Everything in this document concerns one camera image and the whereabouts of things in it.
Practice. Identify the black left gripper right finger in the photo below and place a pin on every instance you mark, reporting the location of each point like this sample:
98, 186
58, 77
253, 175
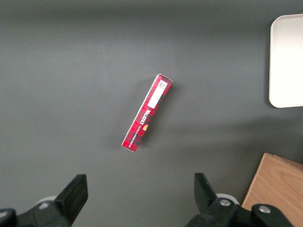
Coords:
213, 208

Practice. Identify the wooden drawer cabinet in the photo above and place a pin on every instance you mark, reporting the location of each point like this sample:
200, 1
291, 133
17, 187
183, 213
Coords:
279, 182

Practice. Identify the red tartan shortbread box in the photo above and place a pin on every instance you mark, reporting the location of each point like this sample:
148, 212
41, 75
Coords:
148, 113

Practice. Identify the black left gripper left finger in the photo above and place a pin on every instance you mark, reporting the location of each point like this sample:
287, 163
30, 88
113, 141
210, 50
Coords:
68, 201

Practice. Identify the beige rectangular tray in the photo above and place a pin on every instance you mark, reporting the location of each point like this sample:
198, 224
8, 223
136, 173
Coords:
288, 61

